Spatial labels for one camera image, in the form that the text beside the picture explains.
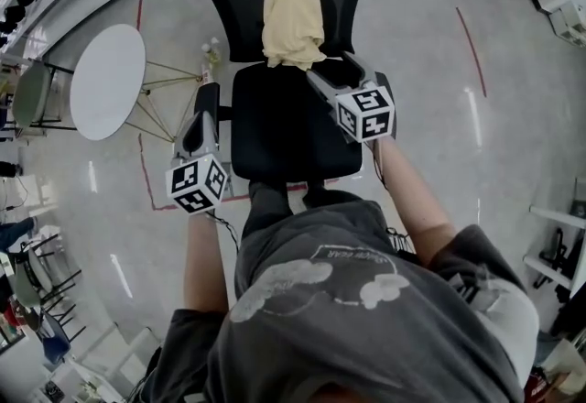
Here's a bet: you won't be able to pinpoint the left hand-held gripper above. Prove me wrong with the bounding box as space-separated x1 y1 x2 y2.
165 111 229 215

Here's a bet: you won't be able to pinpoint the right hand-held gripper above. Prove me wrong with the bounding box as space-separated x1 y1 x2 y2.
305 51 396 145

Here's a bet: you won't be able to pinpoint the cream clothing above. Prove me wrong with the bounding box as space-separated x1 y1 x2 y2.
260 0 329 71

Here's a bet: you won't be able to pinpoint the person's left forearm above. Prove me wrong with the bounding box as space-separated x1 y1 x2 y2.
182 208 231 313

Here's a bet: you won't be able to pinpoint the person's right forearm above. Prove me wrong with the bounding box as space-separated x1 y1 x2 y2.
374 135 460 267

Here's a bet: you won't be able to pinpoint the black office chair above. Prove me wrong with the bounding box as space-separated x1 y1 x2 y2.
187 0 397 191

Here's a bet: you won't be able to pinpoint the green seat chair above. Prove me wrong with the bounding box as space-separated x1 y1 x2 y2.
10 60 78 137

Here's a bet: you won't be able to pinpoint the blue chair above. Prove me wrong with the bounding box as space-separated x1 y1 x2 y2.
36 309 88 365

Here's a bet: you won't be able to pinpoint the person's dark trousers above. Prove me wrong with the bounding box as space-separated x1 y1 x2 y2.
241 180 363 240

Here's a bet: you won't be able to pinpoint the white round table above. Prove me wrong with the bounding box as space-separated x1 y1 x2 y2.
69 23 205 144

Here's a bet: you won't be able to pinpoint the white boxes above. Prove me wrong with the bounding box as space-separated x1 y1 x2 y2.
530 0 586 49

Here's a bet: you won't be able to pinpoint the person's grey printed t-shirt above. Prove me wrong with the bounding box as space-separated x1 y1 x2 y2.
136 199 541 403

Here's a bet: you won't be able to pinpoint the white shelving unit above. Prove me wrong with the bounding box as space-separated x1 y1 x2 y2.
523 176 586 301

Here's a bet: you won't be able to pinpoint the black tool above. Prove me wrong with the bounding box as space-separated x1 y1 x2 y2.
533 227 581 289

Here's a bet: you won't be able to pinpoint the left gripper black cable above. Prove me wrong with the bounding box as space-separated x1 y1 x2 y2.
204 211 242 256

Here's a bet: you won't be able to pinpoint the black frame chair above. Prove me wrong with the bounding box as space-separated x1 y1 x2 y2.
8 234 83 315

